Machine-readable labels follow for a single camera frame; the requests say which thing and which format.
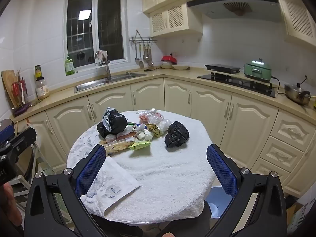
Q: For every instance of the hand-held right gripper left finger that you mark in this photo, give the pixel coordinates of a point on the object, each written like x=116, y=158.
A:
x=91, y=170

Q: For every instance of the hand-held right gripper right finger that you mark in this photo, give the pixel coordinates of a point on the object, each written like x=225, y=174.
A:
x=222, y=170

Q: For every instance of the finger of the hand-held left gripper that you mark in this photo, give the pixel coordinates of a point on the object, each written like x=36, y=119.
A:
x=23, y=139
x=6, y=133

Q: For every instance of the light blue plastic bin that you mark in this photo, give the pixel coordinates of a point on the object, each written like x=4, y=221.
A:
x=217, y=197

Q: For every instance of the brown blue bar packet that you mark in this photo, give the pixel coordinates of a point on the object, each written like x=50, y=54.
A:
x=126, y=135

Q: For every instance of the yellow snack packet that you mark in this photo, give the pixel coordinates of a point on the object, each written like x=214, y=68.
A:
x=153, y=129

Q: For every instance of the clear bag red print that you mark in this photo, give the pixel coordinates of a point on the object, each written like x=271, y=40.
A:
x=151, y=117

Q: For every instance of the person's left hand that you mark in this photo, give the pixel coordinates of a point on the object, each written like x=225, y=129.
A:
x=11, y=202

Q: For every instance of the white metal rack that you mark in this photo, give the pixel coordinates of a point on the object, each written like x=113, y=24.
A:
x=37, y=158

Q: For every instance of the purple utensil holder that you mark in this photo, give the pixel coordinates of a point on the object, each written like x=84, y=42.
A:
x=22, y=109

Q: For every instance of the clear cracker packet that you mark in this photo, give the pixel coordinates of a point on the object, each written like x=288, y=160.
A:
x=116, y=148

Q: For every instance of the knife block with utensils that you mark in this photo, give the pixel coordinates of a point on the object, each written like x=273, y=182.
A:
x=17, y=88

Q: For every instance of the wooden cutting board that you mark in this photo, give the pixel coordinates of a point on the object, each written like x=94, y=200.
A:
x=7, y=84

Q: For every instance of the large black plastic bag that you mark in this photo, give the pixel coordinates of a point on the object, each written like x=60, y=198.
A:
x=113, y=123

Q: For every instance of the large clear jar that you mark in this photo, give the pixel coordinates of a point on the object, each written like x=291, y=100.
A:
x=42, y=90

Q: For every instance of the cream packet red characters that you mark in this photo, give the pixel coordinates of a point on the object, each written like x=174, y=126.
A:
x=139, y=145

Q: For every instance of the white towel tablecloth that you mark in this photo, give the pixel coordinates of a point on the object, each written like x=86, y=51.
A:
x=167, y=177

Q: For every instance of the small black plastic bag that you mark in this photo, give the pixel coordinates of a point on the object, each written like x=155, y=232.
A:
x=176, y=134

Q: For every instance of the cream kitchen base cabinets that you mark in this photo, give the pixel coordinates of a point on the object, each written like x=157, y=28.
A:
x=246, y=113

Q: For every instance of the crumpled white tissue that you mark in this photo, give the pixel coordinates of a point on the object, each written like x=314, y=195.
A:
x=144, y=133

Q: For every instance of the green dish soap bottle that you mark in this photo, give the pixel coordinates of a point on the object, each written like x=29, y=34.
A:
x=69, y=66

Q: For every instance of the steel sink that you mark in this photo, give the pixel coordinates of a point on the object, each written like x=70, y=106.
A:
x=98, y=84

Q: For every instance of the black glass gas stove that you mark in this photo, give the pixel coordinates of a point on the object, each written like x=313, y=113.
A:
x=246, y=84

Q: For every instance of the cardboard box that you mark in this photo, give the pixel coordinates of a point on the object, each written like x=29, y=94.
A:
x=301, y=214

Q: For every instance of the metal faucet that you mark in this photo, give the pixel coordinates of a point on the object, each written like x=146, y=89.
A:
x=108, y=72

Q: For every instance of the black induction cooktop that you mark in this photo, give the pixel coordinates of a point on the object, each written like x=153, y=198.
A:
x=222, y=68

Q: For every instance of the green electric cooker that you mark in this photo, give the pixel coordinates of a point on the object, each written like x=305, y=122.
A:
x=256, y=71

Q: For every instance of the steel wok with lid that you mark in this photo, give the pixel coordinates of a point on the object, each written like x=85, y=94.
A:
x=296, y=92

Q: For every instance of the beige kitchen countertop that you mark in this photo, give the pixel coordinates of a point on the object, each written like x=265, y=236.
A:
x=172, y=73

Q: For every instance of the beige shallow bowl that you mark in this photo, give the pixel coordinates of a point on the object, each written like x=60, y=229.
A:
x=180, y=67

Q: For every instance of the pink cloth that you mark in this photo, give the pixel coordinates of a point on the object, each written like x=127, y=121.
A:
x=102, y=55

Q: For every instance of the metal spatula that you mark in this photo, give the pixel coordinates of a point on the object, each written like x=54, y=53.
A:
x=141, y=64

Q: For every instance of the white bowl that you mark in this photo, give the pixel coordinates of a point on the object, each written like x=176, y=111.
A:
x=166, y=66

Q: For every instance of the red pot lid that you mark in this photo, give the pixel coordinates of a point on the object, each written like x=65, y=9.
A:
x=169, y=58

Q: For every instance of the metal skimmer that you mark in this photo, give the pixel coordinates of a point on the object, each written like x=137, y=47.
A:
x=145, y=56

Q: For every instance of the kitchen window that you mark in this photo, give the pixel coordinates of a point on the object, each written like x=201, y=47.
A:
x=108, y=22

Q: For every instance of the range hood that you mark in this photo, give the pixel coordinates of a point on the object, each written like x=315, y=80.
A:
x=234, y=5

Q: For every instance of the wall utensil rack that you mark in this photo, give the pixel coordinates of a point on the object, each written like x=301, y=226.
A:
x=143, y=39

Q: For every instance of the cream lattice wall cabinet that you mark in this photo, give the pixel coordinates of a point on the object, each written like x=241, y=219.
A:
x=172, y=17

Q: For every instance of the large lattice wall cabinet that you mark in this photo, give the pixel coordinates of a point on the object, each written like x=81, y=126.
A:
x=298, y=17

